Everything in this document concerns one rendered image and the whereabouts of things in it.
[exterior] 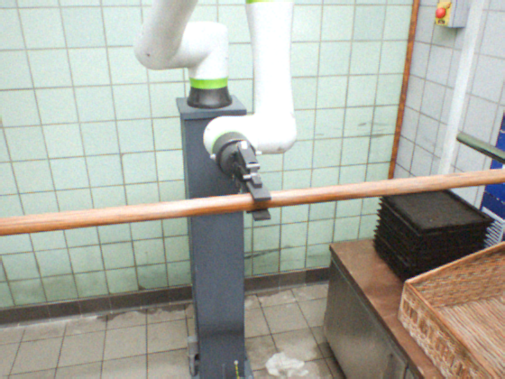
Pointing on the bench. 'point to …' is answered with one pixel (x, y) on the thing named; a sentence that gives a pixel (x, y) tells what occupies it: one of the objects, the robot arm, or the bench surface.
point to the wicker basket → (471, 368)
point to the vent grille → (494, 229)
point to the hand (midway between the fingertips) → (258, 199)
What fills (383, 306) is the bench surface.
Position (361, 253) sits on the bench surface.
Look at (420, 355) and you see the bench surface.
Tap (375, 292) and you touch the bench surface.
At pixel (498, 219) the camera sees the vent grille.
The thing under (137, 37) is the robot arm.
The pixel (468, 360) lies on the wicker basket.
